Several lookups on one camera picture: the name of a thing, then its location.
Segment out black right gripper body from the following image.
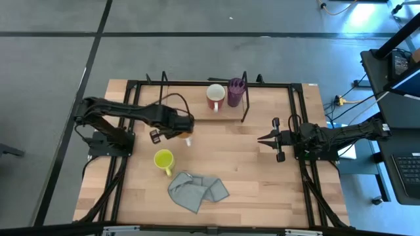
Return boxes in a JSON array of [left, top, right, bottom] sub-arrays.
[[272, 117, 298, 163]]

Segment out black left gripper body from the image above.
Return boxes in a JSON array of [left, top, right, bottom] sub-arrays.
[[149, 109, 196, 145]]

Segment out orange mug white handle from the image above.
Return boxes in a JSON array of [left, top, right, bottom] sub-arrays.
[[177, 130, 194, 148]]

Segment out yellow-green mug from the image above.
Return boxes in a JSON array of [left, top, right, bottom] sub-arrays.
[[153, 149, 176, 178]]

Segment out red mug white inside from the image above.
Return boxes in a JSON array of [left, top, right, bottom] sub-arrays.
[[205, 83, 226, 113]]

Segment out purple tumbler cup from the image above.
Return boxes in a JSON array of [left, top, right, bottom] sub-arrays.
[[227, 77, 247, 108]]

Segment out grey cloth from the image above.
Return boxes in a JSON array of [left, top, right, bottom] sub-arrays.
[[167, 171, 230, 214]]

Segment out silver aluminium bar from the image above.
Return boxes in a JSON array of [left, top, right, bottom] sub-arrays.
[[103, 225, 140, 236], [284, 228, 324, 236]]

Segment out black desk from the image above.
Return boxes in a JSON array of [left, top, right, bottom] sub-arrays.
[[360, 49, 420, 206]]

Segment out black keyboard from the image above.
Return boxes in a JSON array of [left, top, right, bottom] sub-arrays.
[[392, 152, 420, 199]]

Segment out black electronic box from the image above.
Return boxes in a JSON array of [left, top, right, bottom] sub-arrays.
[[390, 49, 411, 81]]

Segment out laptop with blue screen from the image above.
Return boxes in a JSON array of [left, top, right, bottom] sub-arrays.
[[383, 62, 420, 99]]

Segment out black metal beam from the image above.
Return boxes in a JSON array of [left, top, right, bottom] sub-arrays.
[[373, 12, 420, 60]]

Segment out grey furniture foot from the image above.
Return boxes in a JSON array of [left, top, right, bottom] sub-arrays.
[[0, 143, 26, 158]]

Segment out wooden shelf black wire frame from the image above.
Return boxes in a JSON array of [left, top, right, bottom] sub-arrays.
[[146, 70, 265, 124]]

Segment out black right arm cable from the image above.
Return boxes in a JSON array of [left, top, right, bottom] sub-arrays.
[[287, 113, 303, 132]]

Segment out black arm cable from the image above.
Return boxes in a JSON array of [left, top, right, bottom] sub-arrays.
[[287, 113, 303, 132], [159, 92, 194, 121]]

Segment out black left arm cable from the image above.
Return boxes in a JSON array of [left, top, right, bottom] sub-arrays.
[[159, 92, 194, 121]]

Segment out black aluminium table frame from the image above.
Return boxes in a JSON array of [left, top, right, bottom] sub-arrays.
[[0, 73, 408, 236]]

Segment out yellow floor cable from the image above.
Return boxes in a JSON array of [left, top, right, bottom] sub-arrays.
[[316, 0, 358, 16]]

